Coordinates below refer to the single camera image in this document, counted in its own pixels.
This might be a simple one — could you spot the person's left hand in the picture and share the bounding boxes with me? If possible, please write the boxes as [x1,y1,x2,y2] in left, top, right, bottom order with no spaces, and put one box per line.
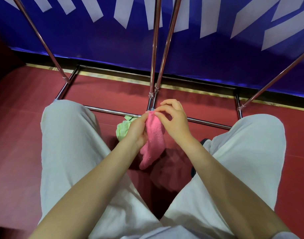
[123,111,149,150]

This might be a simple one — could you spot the person's right hand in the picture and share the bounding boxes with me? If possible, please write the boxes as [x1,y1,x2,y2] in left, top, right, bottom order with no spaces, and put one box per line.
[154,99,193,145]

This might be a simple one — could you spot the pink towel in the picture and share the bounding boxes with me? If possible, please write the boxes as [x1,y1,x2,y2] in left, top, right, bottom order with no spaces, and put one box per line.
[139,111,167,170]

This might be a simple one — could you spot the person's left forearm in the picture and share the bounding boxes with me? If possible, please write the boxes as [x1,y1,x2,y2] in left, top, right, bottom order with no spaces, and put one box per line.
[29,140,142,239]

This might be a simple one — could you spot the person's right forearm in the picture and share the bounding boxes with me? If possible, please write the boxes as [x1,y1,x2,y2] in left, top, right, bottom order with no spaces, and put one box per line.
[175,134,293,239]

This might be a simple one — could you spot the green cloth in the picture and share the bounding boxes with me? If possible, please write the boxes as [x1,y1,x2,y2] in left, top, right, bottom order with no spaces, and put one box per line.
[116,116,138,142]

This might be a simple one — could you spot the yellow floor edge strip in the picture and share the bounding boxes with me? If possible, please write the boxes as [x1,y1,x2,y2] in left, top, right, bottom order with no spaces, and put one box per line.
[26,63,304,113]

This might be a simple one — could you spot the chrome metal rack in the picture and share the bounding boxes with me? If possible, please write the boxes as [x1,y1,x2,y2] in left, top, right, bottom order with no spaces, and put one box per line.
[151,0,304,131]
[11,0,163,118]

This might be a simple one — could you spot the white trousers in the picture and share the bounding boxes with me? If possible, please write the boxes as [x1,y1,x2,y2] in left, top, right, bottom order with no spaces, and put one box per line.
[39,99,287,239]

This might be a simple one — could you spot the blue banner with white print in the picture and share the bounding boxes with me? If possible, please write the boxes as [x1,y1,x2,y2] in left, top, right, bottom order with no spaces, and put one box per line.
[0,0,304,98]

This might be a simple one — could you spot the white shirt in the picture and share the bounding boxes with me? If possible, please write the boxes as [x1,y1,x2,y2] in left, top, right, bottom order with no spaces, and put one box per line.
[118,226,302,239]

